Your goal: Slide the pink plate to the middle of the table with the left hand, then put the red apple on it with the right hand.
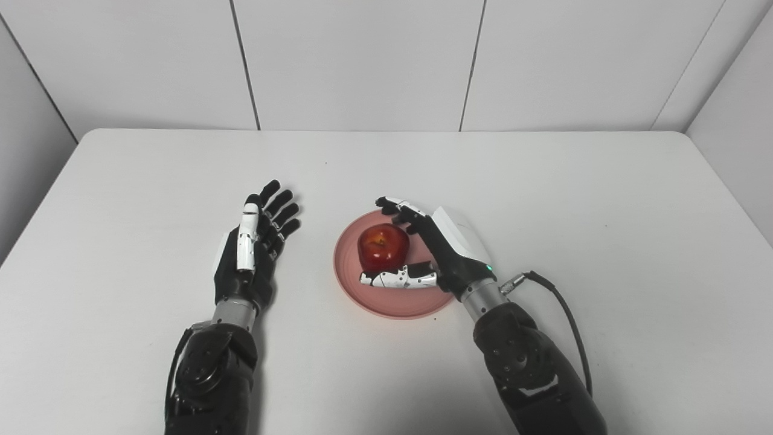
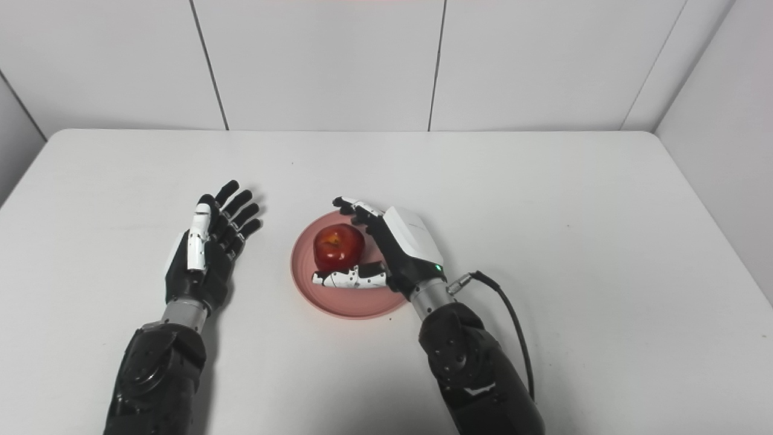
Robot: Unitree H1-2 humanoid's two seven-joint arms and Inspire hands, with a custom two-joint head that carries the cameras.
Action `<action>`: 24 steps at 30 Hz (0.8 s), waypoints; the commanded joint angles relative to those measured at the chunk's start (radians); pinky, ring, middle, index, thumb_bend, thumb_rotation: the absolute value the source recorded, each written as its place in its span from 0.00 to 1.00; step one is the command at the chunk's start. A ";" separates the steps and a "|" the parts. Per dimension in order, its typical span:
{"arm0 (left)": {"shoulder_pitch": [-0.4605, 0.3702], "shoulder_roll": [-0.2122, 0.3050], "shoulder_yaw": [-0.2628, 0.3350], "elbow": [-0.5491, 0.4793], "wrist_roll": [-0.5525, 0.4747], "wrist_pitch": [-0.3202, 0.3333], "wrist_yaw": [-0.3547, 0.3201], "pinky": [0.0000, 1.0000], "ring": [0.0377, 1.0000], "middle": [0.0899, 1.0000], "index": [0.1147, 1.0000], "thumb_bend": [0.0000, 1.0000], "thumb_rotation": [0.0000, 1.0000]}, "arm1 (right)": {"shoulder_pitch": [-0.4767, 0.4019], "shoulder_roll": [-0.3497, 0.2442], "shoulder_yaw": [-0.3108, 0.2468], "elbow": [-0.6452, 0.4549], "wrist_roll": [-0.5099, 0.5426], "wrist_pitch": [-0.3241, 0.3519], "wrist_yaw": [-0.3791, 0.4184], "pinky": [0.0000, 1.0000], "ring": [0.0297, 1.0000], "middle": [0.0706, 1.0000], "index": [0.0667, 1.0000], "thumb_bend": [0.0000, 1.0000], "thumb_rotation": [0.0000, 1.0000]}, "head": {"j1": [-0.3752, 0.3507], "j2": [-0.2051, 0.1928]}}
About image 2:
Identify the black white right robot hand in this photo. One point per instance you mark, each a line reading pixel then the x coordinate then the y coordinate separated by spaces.
pixel 410 248

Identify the red apple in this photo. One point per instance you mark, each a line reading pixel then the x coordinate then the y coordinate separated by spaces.
pixel 338 248

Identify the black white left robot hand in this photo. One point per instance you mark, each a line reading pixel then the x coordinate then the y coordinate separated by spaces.
pixel 211 272

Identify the pink round plate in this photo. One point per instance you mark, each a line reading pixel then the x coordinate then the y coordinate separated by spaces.
pixel 350 302

